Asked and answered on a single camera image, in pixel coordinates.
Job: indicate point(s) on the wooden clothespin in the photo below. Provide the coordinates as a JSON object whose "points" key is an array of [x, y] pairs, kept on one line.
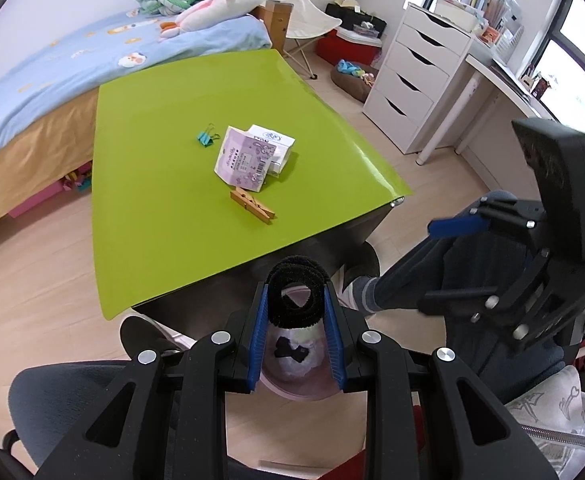
{"points": [[253, 205]]}

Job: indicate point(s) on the person's leg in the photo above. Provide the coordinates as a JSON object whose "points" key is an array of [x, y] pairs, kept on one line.
{"points": [[472, 270]]}

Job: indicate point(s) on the purple printed packet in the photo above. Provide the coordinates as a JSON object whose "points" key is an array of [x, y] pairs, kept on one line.
{"points": [[242, 162]]}

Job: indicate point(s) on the black scrap piece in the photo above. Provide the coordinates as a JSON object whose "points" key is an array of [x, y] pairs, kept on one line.
{"points": [[290, 350]]}

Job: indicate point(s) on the small dark desk ornament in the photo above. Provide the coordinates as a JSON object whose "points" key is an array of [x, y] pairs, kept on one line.
{"points": [[539, 86]]}

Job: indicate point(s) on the teal binder clip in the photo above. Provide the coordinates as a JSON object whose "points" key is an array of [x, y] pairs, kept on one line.
{"points": [[204, 138]]}

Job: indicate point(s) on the light blue printed blanket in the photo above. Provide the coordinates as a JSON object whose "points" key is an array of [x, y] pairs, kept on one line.
{"points": [[72, 60]]}

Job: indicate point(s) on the pink storage box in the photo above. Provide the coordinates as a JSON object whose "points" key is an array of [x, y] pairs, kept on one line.
{"points": [[32, 200]]}

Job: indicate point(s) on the white bin liner bag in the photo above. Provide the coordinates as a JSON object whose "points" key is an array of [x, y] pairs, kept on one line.
{"points": [[302, 367]]}

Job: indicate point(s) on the colourful toy pieces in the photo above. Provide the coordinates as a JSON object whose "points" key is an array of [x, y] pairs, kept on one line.
{"points": [[77, 180]]}

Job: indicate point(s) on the pink and white plush toy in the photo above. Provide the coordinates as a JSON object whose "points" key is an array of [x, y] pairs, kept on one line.
{"points": [[217, 7]]}

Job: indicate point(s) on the white carton box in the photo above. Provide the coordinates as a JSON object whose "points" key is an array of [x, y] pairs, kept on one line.
{"points": [[278, 147]]}

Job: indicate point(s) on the white drawer cabinet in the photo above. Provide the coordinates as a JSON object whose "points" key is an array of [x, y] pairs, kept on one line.
{"points": [[412, 75]]}

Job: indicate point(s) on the white printed cushion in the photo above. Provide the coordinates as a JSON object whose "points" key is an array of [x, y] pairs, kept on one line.
{"points": [[572, 405]]}

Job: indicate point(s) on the wooden bed post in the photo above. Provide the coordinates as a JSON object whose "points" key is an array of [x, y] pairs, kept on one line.
{"points": [[277, 22]]}

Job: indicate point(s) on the grey office chair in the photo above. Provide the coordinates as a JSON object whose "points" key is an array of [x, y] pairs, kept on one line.
{"points": [[62, 395]]}

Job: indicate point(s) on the white folding chair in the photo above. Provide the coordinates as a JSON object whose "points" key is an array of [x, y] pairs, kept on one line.
{"points": [[302, 15]]}

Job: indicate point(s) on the white desk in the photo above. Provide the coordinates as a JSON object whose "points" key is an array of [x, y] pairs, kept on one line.
{"points": [[487, 110]]}

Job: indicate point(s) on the brown pet bed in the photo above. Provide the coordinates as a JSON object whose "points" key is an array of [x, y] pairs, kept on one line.
{"points": [[355, 87]]}

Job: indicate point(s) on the green top table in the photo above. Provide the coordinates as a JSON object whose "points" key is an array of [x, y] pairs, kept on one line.
{"points": [[172, 185]]}

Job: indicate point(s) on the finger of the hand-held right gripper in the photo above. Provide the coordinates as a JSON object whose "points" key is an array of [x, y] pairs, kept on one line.
{"points": [[455, 227], [457, 302]]}

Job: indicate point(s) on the white desk basket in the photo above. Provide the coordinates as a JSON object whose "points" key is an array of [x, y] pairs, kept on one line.
{"points": [[507, 42]]}

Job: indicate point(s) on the black framed window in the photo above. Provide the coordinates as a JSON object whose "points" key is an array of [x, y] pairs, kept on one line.
{"points": [[572, 50]]}

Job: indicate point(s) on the black bag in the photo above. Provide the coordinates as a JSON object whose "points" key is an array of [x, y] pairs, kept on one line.
{"points": [[342, 15]]}

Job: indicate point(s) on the row of books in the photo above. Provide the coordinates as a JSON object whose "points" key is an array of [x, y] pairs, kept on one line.
{"points": [[477, 2]]}

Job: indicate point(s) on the pink waste bin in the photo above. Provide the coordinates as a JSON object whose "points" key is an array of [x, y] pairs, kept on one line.
{"points": [[297, 393]]}

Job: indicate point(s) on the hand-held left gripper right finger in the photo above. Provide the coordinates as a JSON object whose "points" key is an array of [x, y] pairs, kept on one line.
{"points": [[336, 345]]}

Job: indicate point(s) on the red storage box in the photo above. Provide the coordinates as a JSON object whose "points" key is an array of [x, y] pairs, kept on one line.
{"points": [[332, 50]]}

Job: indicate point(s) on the person's grey sock foot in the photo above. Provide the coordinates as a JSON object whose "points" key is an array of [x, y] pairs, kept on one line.
{"points": [[358, 294]]}

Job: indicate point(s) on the teal pet toy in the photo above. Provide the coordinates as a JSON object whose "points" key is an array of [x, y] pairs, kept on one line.
{"points": [[347, 67]]}

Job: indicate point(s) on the black slipper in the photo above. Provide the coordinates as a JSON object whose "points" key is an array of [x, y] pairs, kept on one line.
{"points": [[142, 332]]}

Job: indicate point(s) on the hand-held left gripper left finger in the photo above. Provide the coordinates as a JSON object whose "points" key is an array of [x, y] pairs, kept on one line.
{"points": [[255, 345]]}

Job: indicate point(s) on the bed with tan base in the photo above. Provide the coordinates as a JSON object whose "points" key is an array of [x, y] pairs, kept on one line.
{"points": [[32, 160]]}

